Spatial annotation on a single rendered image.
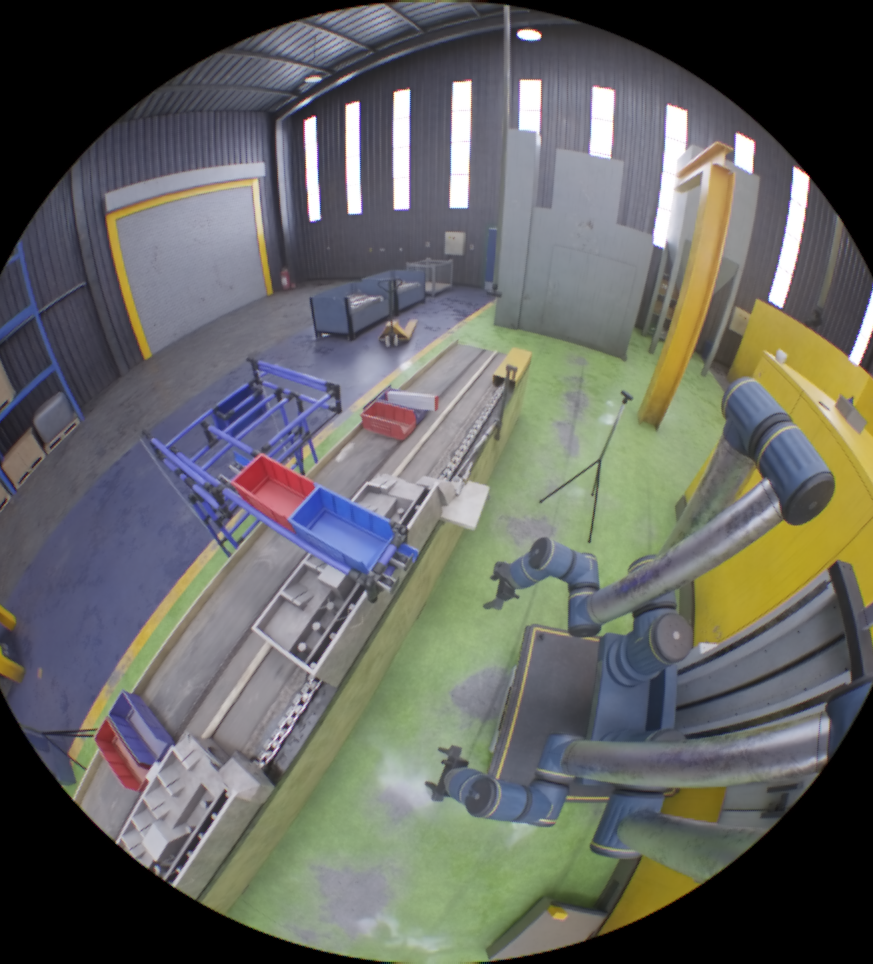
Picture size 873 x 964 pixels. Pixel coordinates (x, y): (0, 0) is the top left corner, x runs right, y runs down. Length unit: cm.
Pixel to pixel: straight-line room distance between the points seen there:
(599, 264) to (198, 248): 1098
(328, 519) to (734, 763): 128
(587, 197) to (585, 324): 295
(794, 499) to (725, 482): 30
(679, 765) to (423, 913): 205
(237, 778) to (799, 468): 172
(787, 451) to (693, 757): 59
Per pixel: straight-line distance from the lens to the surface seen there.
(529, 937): 253
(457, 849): 228
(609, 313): 659
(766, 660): 134
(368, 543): 110
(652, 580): 86
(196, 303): 1183
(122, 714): 200
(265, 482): 135
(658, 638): 126
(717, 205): 449
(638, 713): 159
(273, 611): 141
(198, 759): 147
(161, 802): 169
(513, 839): 231
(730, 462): 93
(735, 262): 839
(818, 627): 122
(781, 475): 75
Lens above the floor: 210
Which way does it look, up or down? 46 degrees down
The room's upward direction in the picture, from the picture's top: 1 degrees clockwise
